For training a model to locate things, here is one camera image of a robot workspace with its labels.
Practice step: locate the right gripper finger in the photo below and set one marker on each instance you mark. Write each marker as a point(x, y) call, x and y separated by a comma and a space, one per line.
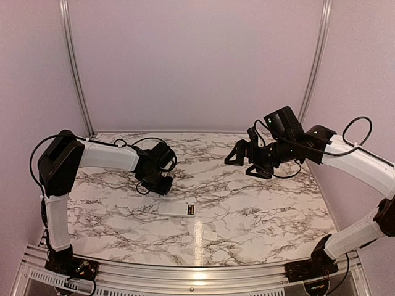
point(241, 150)
point(258, 172)

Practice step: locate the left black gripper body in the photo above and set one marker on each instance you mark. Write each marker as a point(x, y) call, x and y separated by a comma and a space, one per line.
point(155, 184)

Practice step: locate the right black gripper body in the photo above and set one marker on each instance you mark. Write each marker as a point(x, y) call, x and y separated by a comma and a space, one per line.
point(267, 158)

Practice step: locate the white remote control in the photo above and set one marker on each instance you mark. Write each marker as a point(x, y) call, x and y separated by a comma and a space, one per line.
point(173, 209)

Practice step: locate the white battery cover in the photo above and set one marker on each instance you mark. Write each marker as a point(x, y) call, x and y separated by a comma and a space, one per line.
point(211, 236)

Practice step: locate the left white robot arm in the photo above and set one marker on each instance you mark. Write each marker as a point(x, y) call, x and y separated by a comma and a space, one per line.
point(67, 153)

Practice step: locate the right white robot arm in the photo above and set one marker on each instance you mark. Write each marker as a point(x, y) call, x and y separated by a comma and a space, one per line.
point(322, 145)

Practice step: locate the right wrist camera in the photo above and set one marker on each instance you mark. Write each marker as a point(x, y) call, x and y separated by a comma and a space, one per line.
point(255, 137)

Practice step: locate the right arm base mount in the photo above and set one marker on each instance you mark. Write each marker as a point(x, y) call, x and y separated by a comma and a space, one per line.
point(309, 269)

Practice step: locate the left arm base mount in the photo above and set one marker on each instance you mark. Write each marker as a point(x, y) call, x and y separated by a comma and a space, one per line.
point(74, 267)

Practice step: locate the front aluminium rail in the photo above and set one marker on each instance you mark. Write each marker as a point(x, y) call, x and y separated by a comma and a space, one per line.
point(120, 278)

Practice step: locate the right aluminium frame post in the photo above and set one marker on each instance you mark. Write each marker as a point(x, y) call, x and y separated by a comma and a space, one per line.
point(319, 52)

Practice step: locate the aluminium frame post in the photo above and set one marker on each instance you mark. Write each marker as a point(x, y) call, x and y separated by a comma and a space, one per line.
point(319, 52)
point(70, 47)

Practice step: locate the left aluminium frame post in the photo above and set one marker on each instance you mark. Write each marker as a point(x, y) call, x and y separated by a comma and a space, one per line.
point(70, 47)

